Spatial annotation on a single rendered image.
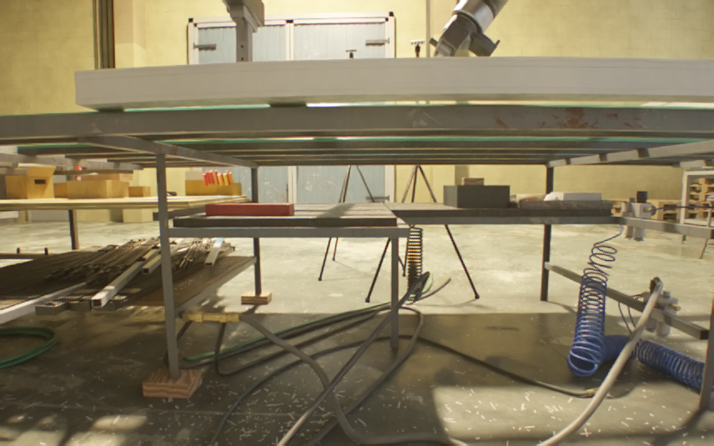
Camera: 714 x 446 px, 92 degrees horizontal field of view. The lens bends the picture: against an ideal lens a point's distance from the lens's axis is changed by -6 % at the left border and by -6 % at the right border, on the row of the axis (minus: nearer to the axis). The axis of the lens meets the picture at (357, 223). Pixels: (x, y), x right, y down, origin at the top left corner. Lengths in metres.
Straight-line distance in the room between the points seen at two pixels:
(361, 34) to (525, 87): 7.09
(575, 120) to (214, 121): 0.76
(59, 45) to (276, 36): 4.59
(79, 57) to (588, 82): 9.47
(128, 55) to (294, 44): 3.19
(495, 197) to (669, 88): 0.90
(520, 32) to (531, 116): 7.60
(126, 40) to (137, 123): 7.85
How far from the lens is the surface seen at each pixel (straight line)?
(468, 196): 1.64
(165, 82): 0.87
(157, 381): 1.45
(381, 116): 0.79
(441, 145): 1.40
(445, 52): 0.90
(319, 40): 7.81
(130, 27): 8.79
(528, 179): 8.00
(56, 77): 10.02
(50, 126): 1.05
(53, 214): 9.89
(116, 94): 0.92
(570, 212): 1.72
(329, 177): 7.29
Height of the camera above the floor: 0.69
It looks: 6 degrees down
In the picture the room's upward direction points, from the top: straight up
